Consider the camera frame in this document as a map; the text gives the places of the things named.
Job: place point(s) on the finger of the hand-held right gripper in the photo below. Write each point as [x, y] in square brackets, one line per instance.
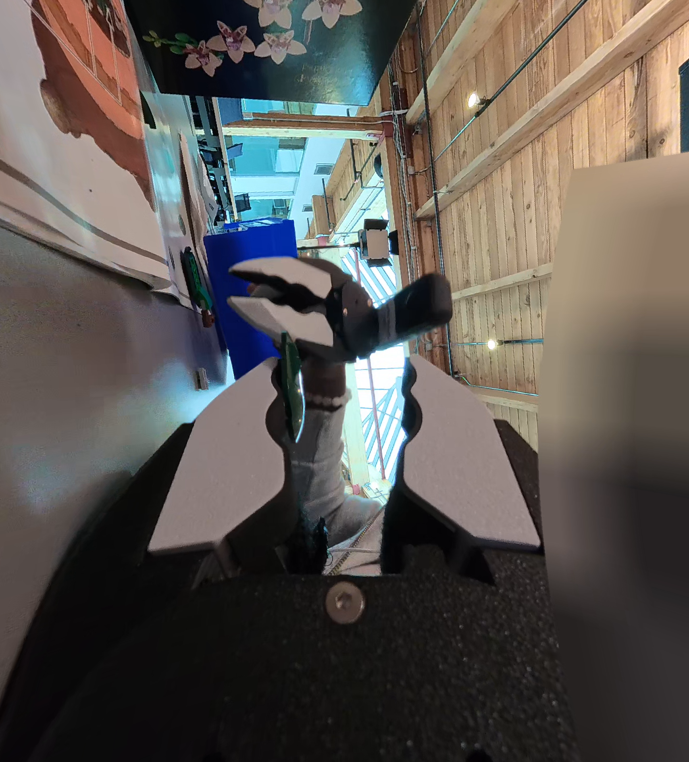
[285, 318]
[288, 271]

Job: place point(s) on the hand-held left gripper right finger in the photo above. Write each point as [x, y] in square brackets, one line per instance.
[463, 476]

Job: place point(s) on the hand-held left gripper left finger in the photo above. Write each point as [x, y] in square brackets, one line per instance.
[219, 476]

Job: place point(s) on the person's right forearm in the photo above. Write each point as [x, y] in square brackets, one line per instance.
[320, 464]

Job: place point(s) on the person's right hand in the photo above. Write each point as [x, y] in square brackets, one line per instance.
[329, 378]

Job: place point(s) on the blue bin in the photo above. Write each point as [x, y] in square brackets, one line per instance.
[249, 297]

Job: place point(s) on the studio light on stand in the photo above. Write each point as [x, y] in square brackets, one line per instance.
[374, 244]

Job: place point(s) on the black office chair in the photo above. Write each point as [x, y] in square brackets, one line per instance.
[243, 203]

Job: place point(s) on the green circuit board on table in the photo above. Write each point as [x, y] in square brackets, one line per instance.
[194, 280]

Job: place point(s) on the small grey toy brick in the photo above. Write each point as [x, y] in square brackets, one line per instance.
[201, 378]

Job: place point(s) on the black orchid print box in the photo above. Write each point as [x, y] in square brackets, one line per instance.
[297, 65]

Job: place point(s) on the wall spot lamp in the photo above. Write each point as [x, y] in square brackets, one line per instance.
[474, 100]
[491, 344]

